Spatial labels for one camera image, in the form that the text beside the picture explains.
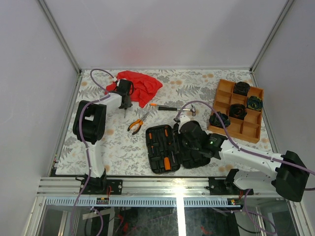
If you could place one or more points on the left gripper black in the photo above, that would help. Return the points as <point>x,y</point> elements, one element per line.
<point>128,103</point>

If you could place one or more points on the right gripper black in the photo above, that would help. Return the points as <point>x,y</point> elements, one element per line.
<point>182,149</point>

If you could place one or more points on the black plastic tool case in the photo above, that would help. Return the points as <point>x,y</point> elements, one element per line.
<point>184,157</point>

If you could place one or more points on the orange handled tool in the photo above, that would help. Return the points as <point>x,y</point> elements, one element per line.
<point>167,164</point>

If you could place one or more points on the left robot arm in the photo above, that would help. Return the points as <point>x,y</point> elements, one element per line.
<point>89,128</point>

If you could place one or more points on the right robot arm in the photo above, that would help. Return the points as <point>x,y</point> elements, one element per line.
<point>284,174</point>

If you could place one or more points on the red crumpled cloth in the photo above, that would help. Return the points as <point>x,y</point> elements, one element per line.
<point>145,86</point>

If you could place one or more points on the dark floral rolled cloth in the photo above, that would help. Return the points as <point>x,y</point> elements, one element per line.
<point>215,120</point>

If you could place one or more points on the steel claw hammer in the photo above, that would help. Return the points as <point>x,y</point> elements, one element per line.
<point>167,108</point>

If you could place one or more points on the black orange rolled cloth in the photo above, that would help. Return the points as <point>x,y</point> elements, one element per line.
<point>238,111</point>

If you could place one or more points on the wooden compartment tray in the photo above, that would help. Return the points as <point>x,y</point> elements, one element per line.
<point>247,129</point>

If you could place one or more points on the dark rolled cloth top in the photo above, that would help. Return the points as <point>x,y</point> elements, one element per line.
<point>241,88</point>

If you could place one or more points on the blue green rolled cloth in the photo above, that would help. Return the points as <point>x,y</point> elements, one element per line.
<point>254,103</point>

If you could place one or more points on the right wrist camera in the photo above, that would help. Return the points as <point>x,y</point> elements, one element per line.
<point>181,120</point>

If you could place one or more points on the orange handled needle-nose pliers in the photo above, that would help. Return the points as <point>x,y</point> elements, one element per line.
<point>139,122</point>

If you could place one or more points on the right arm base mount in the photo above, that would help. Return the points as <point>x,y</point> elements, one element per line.
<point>224,186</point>

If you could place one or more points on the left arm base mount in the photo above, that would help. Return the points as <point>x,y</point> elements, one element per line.
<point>97,186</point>

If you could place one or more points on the aluminium front rail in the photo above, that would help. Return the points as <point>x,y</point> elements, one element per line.
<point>132,186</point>

